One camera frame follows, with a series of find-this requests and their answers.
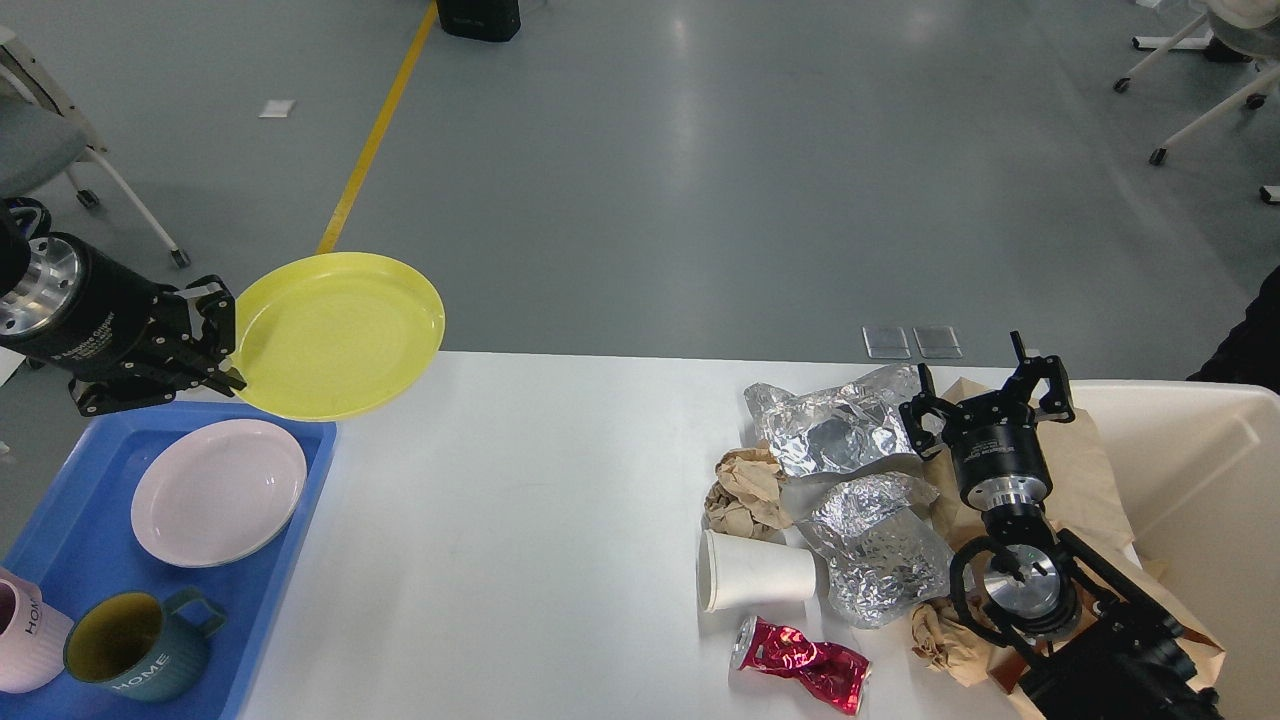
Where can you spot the crushed red can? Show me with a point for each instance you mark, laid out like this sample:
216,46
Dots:
831,672

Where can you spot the left floor socket plate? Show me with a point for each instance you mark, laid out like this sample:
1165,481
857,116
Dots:
886,342

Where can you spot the grey office chair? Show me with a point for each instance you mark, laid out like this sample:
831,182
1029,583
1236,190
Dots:
44,133

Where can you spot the yellow plastic plate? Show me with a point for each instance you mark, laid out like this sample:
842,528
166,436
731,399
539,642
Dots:
335,335

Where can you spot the lower crumpled aluminium foil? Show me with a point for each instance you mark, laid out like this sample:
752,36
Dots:
883,558

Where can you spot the right floor socket plate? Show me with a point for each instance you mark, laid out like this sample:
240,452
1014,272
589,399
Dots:
938,342

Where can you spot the pink mug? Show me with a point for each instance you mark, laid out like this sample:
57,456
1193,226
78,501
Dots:
33,636

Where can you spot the beige plastic bin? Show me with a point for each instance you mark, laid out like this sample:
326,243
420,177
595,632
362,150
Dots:
1195,472

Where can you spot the brown paper bag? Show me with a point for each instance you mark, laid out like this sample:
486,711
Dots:
1085,499

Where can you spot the white paper cup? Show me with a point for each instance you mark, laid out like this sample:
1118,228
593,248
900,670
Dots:
736,572

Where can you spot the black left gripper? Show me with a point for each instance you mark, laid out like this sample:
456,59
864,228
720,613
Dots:
116,333

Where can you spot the floor socket plate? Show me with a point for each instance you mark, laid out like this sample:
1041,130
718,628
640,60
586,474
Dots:
886,342
938,342

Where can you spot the dark green mug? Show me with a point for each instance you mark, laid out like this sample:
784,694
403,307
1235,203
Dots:
142,648

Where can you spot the crumpled aluminium foil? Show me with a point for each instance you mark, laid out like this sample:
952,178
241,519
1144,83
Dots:
883,558
838,430

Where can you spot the black box on floor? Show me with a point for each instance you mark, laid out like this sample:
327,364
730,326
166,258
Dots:
494,21

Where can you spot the pink plate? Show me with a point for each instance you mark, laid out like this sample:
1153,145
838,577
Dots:
219,493

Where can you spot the person in dark clothes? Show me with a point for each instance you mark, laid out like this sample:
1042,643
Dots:
1250,353

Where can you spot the upper crumpled aluminium foil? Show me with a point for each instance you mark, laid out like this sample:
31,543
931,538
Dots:
838,430

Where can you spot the blue plastic tray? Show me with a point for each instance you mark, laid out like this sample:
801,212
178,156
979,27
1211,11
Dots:
79,548

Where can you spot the crumpled brown paper ball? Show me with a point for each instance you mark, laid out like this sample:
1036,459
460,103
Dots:
746,499

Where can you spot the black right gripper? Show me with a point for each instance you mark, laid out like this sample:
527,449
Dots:
1001,463

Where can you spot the small crumpled brown paper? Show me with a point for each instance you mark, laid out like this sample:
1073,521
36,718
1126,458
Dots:
944,644

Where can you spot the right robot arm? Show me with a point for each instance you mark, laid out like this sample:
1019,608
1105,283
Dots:
1095,644

